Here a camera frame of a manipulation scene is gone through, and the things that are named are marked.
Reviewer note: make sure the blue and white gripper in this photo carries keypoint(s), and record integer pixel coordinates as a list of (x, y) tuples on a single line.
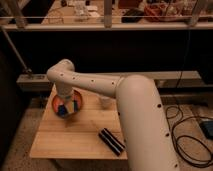
[(66, 108)]

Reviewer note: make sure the grey ledge beam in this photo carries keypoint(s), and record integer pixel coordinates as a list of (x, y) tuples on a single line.
[(165, 79)]

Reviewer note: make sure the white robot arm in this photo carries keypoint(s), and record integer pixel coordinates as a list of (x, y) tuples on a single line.
[(148, 141)]

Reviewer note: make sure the black rectangular block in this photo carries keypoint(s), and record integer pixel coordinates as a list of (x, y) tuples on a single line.
[(111, 141)]

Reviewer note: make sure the blue box on floor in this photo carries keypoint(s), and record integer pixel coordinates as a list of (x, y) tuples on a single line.
[(207, 128)]

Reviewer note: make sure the wooden table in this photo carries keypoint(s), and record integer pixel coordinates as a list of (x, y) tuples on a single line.
[(77, 137)]

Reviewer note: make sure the metal diagonal pole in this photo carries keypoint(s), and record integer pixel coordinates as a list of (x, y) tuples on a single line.
[(26, 69)]

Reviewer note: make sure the orange ceramic bowl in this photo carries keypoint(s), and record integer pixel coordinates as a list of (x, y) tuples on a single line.
[(76, 95)]

